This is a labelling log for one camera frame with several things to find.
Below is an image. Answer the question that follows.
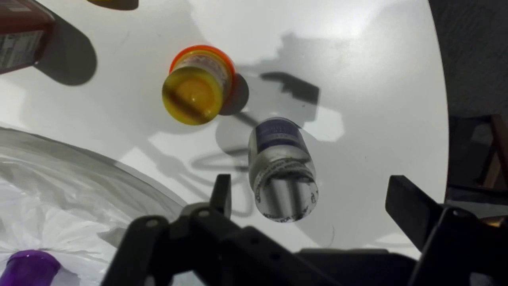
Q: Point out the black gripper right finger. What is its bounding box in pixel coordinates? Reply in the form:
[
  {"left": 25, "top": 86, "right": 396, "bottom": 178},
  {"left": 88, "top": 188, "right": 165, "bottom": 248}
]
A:
[{"left": 384, "top": 175, "right": 508, "bottom": 286}]

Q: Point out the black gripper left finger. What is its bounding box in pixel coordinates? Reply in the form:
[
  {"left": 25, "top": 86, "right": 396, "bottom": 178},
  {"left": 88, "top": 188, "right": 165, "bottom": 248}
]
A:
[{"left": 99, "top": 174, "right": 319, "bottom": 286}]

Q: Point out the purple dough tub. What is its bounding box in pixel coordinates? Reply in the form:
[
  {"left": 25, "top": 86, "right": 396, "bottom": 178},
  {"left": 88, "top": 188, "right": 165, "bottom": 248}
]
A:
[{"left": 0, "top": 250, "right": 65, "bottom": 286}]

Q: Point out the white lid blue label jar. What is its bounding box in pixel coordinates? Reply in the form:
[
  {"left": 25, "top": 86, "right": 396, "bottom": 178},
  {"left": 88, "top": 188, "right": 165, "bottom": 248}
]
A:
[{"left": 246, "top": 116, "right": 320, "bottom": 223}]

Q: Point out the yellow lid orange tub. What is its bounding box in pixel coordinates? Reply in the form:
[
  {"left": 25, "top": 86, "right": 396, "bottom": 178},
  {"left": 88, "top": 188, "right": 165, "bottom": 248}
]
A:
[{"left": 160, "top": 43, "right": 238, "bottom": 128}]

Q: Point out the red lid spice jar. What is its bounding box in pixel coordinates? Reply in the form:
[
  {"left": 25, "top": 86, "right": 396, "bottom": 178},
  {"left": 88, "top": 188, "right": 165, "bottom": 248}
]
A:
[{"left": 0, "top": 0, "right": 57, "bottom": 77}]

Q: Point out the clear white plastic bag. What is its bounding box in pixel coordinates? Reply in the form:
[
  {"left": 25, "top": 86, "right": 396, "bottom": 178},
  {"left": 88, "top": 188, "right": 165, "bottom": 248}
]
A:
[{"left": 0, "top": 124, "right": 187, "bottom": 286}]

